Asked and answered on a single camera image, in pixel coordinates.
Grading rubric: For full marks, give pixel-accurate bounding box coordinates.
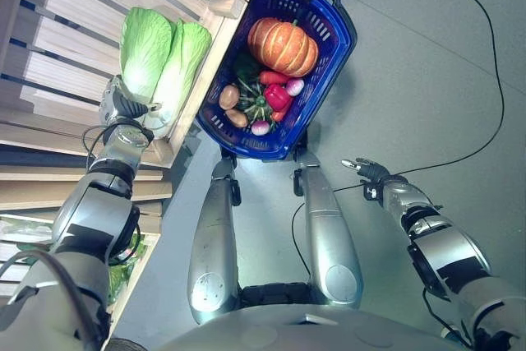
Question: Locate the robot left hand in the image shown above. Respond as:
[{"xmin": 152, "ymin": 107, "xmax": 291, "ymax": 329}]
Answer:
[{"xmin": 99, "ymin": 74, "xmax": 164, "ymax": 125}]

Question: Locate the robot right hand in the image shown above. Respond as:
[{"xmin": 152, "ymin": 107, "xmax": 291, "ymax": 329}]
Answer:
[{"xmin": 341, "ymin": 157, "xmax": 392, "ymax": 183}]

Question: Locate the green napa cabbage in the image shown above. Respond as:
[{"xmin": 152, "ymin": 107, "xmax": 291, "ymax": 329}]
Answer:
[
  {"xmin": 143, "ymin": 18, "xmax": 214, "ymax": 140},
  {"xmin": 119, "ymin": 6, "xmax": 174, "ymax": 101}
]

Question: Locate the blue plastic shopping basket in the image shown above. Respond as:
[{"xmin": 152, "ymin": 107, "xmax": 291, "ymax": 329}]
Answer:
[{"xmin": 195, "ymin": 0, "xmax": 358, "ymax": 161}]

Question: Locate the robot right leg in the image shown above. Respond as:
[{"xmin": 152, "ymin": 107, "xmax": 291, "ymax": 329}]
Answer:
[{"xmin": 293, "ymin": 152, "xmax": 364, "ymax": 312}]

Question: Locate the robot leg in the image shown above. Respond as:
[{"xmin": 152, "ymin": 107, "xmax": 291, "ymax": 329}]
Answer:
[
  {"xmin": 293, "ymin": 152, "xmax": 364, "ymax": 312},
  {"xmin": 187, "ymin": 159, "xmax": 242, "ymax": 326}
]

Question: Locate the wooden produce crate with greens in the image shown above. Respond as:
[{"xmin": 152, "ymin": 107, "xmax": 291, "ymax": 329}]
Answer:
[{"xmin": 0, "ymin": 164, "xmax": 174, "ymax": 351}]

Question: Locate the wooden slatted produce crate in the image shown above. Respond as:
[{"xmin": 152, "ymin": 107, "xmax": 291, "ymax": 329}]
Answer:
[{"xmin": 0, "ymin": 0, "xmax": 272, "ymax": 169}]

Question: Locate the brown potato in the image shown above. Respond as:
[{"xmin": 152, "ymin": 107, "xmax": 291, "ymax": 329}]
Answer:
[
  {"xmin": 224, "ymin": 109, "xmax": 250, "ymax": 129},
  {"xmin": 218, "ymin": 84, "xmax": 241, "ymax": 111}
]

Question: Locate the purple onion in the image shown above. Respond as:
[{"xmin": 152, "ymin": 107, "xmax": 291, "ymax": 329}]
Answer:
[
  {"xmin": 250, "ymin": 119, "xmax": 271, "ymax": 137},
  {"xmin": 285, "ymin": 78, "xmax": 306, "ymax": 98}
]

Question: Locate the red bell pepper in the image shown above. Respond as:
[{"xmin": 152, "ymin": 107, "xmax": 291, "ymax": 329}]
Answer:
[{"xmin": 264, "ymin": 83, "xmax": 294, "ymax": 113}]

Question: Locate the striped green squash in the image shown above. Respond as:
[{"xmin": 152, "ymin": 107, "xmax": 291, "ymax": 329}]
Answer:
[{"xmin": 235, "ymin": 78, "xmax": 275, "ymax": 122}]

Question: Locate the dark green vegetable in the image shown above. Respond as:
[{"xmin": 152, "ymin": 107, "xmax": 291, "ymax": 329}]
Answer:
[{"xmin": 233, "ymin": 52, "xmax": 265, "ymax": 81}]

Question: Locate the orange carrot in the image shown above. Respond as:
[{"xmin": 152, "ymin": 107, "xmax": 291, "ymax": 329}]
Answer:
[{"xmin": 258, "ymin": 71, "xmax": 291, "ymax": 86}]

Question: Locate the orange pumpkin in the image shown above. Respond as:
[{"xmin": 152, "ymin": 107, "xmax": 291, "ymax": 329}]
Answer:
[{"xmin": 247, "ymin": 17, "xmax": 320, "ymax": 78}]

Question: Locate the bagged pale green vegetable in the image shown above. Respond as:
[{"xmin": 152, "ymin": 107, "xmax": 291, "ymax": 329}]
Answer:
[{"xmin": 0, "ymin": 214, "xmax": 57, "ymax": 254}]

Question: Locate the robot left leg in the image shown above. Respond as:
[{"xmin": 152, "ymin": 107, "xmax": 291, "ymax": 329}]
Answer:
[{"xmin": 187, "ymin": 159, "xmax": 242, "ymax": 326}]

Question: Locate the green leafy lettuce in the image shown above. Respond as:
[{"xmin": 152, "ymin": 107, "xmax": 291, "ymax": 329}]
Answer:
[{"xmin": 107, "ymin": 233, "xmax": 148, "ymax": 305}]

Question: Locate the silver robot torso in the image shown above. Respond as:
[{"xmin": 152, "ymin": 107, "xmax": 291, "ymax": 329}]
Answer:
[{"xmin": 155, "ymin": 303, "xmax": 468, "ymax": 351}]

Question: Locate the thin black cable loop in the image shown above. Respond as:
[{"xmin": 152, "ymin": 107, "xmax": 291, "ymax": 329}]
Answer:
[{"xmin": 291, "ymin": 202, "xmax": 312, "ymax": 283}]

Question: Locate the long black floor cable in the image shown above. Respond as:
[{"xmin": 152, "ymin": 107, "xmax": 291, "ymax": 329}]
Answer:
[{"xmin": 331, "ymin": 0, "xmax": 506, "ymax": 194}]

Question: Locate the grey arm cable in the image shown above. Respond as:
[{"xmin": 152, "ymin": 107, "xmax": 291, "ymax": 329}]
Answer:
[{"xmin": 0, "ymin": 249, "xmax": 102, "ymax": 351}]

